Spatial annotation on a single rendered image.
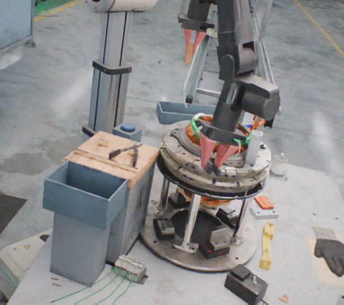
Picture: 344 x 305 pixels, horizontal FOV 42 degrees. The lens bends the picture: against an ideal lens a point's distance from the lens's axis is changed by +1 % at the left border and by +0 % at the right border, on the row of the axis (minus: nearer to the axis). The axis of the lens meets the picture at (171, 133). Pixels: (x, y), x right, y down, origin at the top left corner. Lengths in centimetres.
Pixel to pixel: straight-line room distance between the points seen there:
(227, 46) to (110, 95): 72
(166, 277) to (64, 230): 32
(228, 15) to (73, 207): 55
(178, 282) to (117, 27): 81
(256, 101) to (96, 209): 44
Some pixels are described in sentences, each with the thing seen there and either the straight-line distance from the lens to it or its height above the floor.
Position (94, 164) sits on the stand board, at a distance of 115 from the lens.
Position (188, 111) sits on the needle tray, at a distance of 165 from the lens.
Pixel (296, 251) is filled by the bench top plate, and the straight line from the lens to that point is 152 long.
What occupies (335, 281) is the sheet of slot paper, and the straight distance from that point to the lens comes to 147.
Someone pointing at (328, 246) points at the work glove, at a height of 80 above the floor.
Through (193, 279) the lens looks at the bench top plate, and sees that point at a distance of 129.
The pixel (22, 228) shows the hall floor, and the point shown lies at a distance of 266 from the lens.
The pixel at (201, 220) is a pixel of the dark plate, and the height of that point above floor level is 78.
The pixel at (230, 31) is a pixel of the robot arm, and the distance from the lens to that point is 92.
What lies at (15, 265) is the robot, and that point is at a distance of 207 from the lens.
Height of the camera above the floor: 164
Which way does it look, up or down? 25 degrees down
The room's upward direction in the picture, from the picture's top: 11 degrees clockwise
